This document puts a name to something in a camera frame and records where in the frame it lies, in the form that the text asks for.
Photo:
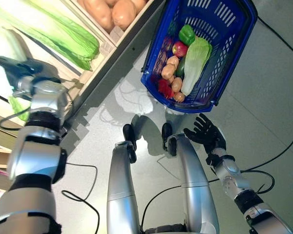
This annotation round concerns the black right robot foot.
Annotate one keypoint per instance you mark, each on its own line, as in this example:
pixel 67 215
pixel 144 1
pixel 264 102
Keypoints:
pixel 166 132

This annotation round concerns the red apple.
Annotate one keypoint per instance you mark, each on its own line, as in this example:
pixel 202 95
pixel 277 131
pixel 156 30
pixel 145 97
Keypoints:
pixel 180 48

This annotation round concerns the black left robot foot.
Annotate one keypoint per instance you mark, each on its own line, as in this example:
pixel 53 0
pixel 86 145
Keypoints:
pixel 129 132

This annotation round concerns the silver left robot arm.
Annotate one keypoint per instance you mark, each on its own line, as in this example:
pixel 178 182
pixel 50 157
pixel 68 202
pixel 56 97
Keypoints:
pixel 36 156

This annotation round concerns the green bell pepper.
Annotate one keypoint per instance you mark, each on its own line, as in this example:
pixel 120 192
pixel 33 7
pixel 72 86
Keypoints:
pixel 186 34

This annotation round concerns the dark green cucumber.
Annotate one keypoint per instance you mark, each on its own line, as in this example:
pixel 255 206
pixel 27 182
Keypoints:
pixel 180 68

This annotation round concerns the red pepper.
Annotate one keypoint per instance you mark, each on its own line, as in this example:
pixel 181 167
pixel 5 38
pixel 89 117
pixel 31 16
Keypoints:
pixel 164 87

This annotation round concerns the silver right robot leg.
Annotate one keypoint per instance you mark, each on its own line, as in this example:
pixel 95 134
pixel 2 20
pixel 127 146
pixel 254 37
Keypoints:
pixel 195 182

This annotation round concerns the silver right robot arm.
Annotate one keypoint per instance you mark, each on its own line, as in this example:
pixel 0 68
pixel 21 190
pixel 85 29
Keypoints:
pixel 232 175

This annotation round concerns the dark robot waist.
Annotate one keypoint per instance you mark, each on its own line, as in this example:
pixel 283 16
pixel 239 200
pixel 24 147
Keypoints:
pixel 161 230

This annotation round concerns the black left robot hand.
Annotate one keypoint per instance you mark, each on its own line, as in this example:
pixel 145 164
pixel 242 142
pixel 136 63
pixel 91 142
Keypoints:
pixel 27 68

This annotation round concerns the wooden display shelf frame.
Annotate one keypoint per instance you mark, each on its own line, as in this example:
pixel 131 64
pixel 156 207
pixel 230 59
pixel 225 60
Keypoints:
pixel 119 61

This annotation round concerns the blue plastic shopping basket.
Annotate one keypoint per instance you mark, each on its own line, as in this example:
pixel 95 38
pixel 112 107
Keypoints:
pixel 234 36

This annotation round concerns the black robot foot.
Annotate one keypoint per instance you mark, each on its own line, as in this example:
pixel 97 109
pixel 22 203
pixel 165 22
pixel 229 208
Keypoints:
pixel 166 132
pixel 129 132

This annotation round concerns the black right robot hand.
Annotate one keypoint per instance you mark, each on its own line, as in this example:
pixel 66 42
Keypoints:
pixel 207 136

